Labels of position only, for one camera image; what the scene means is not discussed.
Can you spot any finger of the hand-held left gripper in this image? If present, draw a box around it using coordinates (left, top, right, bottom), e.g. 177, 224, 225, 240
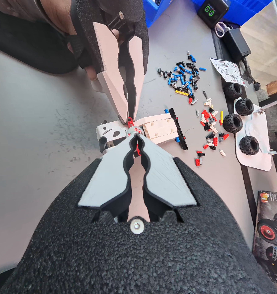
128, 36, 145, 122
93, 22, 130, 125

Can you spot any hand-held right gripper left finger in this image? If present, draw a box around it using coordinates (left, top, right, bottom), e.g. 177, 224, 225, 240
77, 133, 138, 222

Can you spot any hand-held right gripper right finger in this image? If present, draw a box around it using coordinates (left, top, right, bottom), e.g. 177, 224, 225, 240
137, 134, 197, 222

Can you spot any white black toy truck chassis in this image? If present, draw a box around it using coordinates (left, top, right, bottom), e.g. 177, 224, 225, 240
95, 108, 188, 159

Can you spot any grey round toy disc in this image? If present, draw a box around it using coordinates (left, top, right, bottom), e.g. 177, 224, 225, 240
126, 126, 143, 138

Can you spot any white sticker sheet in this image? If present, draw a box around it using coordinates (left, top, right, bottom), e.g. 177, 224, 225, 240
210, 57, 248, 88

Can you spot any grey desk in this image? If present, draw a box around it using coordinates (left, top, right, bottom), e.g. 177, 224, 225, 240
0, 0, 277, 278

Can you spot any person's left hand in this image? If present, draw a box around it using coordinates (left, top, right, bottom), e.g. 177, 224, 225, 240
41, 0, 98, 81

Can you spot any pile of blue black pins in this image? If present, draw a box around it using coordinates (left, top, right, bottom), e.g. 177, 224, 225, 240
157, 52, 207, 105

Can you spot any blue plastic bin with tag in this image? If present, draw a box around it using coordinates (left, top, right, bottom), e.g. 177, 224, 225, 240
143, 0, 173, 28

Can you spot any pile of red white parts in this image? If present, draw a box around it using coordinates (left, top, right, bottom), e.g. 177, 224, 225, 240
195, 91, 230, 166

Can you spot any black toy tyre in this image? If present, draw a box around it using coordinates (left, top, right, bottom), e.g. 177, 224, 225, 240
224, 83, 243, 100
235, 98, 254, 116
222, 113, 243, 134
239, 136, 260, 156

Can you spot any white book stand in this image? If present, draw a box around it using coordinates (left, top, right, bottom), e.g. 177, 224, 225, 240
234, 96, 277, 171

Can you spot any black power bank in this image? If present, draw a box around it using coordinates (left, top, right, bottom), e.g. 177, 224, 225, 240
197, 0, 230, 28

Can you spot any black adapter box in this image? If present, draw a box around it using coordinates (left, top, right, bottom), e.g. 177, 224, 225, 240
221, 28, 252, 62

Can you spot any printed toy truck box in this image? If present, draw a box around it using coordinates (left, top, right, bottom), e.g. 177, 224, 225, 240
252, 190, 277, 294

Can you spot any white cable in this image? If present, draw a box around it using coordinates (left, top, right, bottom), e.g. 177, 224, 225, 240
215, 22, 233, 38

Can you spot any black cable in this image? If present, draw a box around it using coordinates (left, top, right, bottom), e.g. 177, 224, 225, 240
242, 57, 261, 91

